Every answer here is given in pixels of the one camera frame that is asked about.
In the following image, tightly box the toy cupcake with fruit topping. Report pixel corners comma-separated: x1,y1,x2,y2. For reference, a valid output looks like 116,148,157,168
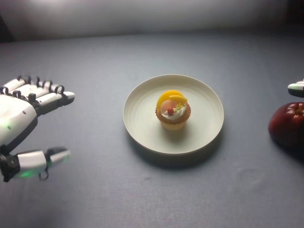
155,89,192,131

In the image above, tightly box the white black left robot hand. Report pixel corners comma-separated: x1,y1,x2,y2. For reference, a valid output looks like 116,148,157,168
0,75,76,183

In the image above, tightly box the round cream plate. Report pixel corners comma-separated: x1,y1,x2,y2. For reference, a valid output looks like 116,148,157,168
123,75,225,155

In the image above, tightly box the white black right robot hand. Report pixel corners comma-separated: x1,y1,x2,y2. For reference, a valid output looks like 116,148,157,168
287,80,304,98

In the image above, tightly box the red toy apple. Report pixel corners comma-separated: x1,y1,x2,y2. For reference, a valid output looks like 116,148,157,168
268,101,304,150

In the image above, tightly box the grey table cloth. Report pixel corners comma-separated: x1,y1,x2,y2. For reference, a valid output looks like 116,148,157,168
0,29,304,228

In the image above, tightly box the white backdrop sheet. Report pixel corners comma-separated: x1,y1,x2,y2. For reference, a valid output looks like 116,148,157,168
0,0,304,44

